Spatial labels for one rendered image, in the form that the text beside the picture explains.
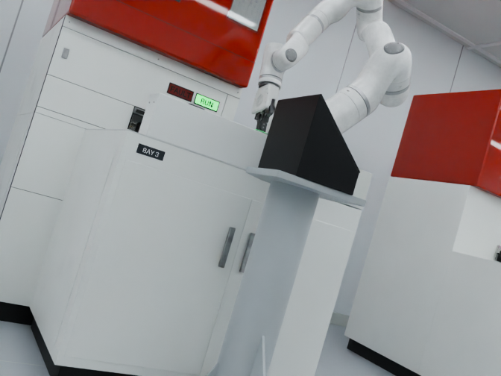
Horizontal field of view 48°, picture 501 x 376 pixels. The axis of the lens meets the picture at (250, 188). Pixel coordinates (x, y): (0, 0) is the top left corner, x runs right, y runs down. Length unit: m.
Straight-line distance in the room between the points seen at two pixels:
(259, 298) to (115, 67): 1.18
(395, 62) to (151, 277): 1.04
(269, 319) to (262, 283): 0.11
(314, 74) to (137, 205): 3.04
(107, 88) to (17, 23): 1.57
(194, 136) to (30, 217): 0.83
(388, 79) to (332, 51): 2.87
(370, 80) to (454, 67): 3.78
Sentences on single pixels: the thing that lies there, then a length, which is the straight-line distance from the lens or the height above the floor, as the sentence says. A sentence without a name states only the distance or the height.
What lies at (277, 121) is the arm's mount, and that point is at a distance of 1.83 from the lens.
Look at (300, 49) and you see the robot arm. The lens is 2.04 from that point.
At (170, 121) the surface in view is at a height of 0.89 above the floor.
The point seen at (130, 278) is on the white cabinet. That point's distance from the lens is 1.84.
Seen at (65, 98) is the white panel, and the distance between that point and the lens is 2.38.
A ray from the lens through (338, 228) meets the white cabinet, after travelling 2.16.
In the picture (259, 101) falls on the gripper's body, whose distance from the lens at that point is 2.02.
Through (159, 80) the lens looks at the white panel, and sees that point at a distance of 2.48.
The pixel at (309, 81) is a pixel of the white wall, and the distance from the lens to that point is 4.60.
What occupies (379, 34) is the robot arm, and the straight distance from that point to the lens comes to 2.12.
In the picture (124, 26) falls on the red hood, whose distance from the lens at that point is 2.41.
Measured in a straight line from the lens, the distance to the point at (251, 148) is 1.94.
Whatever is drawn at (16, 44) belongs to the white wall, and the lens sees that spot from 3.88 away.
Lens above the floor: 0.67
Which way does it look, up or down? 3 degrees up
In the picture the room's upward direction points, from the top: 17 degrees clockwise
